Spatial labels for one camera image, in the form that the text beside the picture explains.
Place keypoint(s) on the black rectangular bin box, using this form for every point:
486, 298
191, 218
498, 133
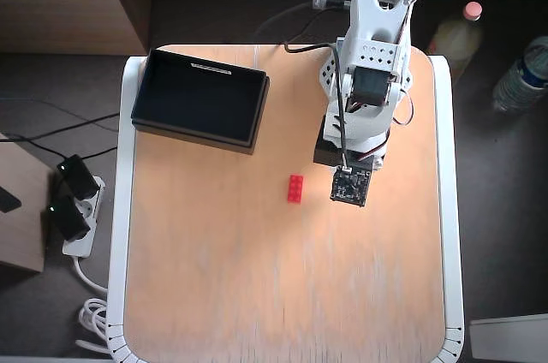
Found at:
197, 102

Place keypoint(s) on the white power strip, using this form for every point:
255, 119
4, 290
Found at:
81, 247

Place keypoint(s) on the brown cardboard box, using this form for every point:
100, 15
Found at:
21, 234

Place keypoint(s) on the white flat box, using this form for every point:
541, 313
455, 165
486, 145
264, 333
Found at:
509, 337

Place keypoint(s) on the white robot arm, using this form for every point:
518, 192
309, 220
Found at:
368, 37

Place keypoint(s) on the clear plastic water bottle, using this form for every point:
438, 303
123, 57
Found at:
518, 80

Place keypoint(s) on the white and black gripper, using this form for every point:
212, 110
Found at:
326, 153

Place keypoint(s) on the yellow bottle with pink cap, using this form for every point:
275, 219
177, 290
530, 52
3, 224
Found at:
454, 37

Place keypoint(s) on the black camera circuit board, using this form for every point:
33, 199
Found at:
350, 186

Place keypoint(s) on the red lego block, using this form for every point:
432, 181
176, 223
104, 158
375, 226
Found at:
296, 188

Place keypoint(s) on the wooden bed frame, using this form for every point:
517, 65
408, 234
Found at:
64, 16

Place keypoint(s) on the black power adapter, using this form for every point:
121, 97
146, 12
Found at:
68, 217
79, 174

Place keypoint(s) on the flat black device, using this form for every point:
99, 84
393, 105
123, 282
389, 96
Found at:
7, 200

